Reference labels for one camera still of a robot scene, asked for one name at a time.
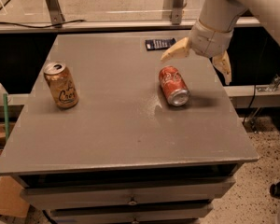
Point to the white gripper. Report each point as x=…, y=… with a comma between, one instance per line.
x=209, y=41

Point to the left metal bracket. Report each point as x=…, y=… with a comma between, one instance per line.
x=55, y=13

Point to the metal bracket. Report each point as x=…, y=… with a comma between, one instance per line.
x=55, y=13
x=177, y=12

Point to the dark blue snack wrapper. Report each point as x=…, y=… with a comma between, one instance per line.
x=159, y=44

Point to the yellow LaCroix can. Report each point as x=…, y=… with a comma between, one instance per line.
x=61, y=84

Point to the black chair caster wheel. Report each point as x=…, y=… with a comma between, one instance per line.
x=275, y=190

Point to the green stick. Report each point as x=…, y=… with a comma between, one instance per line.
x=6, y=116

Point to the red coke can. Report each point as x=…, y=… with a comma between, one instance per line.
x=173, y=86

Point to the grey drawer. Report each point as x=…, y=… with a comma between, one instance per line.
x=112, y=195
x=138, y=214

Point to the right metal bracket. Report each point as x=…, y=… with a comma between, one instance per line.
x=177, y=12

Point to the top grey drawer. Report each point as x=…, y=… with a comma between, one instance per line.
x=112, y=195

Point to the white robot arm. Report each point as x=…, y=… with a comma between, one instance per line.
x=222, y=15

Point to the brown cardboard box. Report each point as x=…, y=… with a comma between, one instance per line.
x=11, y=203

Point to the grey drawer cabinet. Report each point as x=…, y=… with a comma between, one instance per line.
x=122, y=130

